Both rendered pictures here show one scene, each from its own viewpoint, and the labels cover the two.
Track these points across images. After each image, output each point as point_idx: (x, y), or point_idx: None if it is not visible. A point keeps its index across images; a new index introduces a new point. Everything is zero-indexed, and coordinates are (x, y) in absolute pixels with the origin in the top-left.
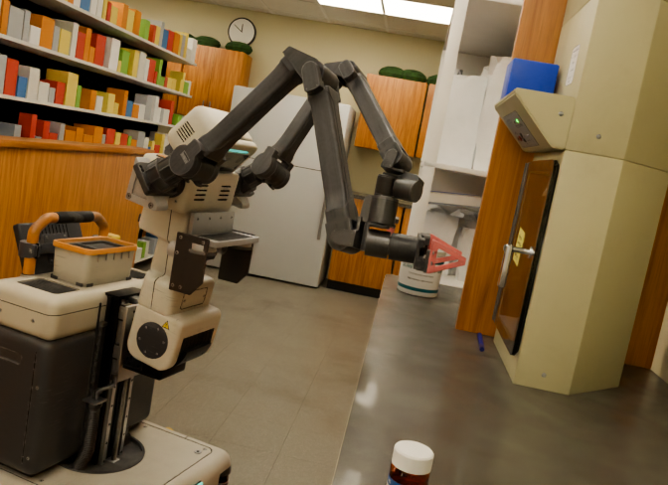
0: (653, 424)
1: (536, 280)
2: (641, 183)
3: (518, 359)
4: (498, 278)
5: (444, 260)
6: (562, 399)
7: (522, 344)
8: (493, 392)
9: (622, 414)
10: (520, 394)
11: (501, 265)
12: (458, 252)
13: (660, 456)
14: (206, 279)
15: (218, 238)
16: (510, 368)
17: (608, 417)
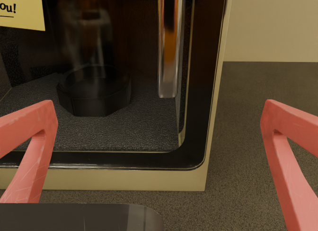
0: (225, 93)
1: (227, 29)
2: None
3: (207, 163)
4: (170, 81)
5: (38, 195)
6: (218, 145)
7: (211, 142)
8: (278, 226)
9: (218, 106)
10: (247, 188)
11: (174, 45)
12: (48, 112)
13: (313, 106)
14: None
15: None
16: (163, 183)
17: (242, 118)
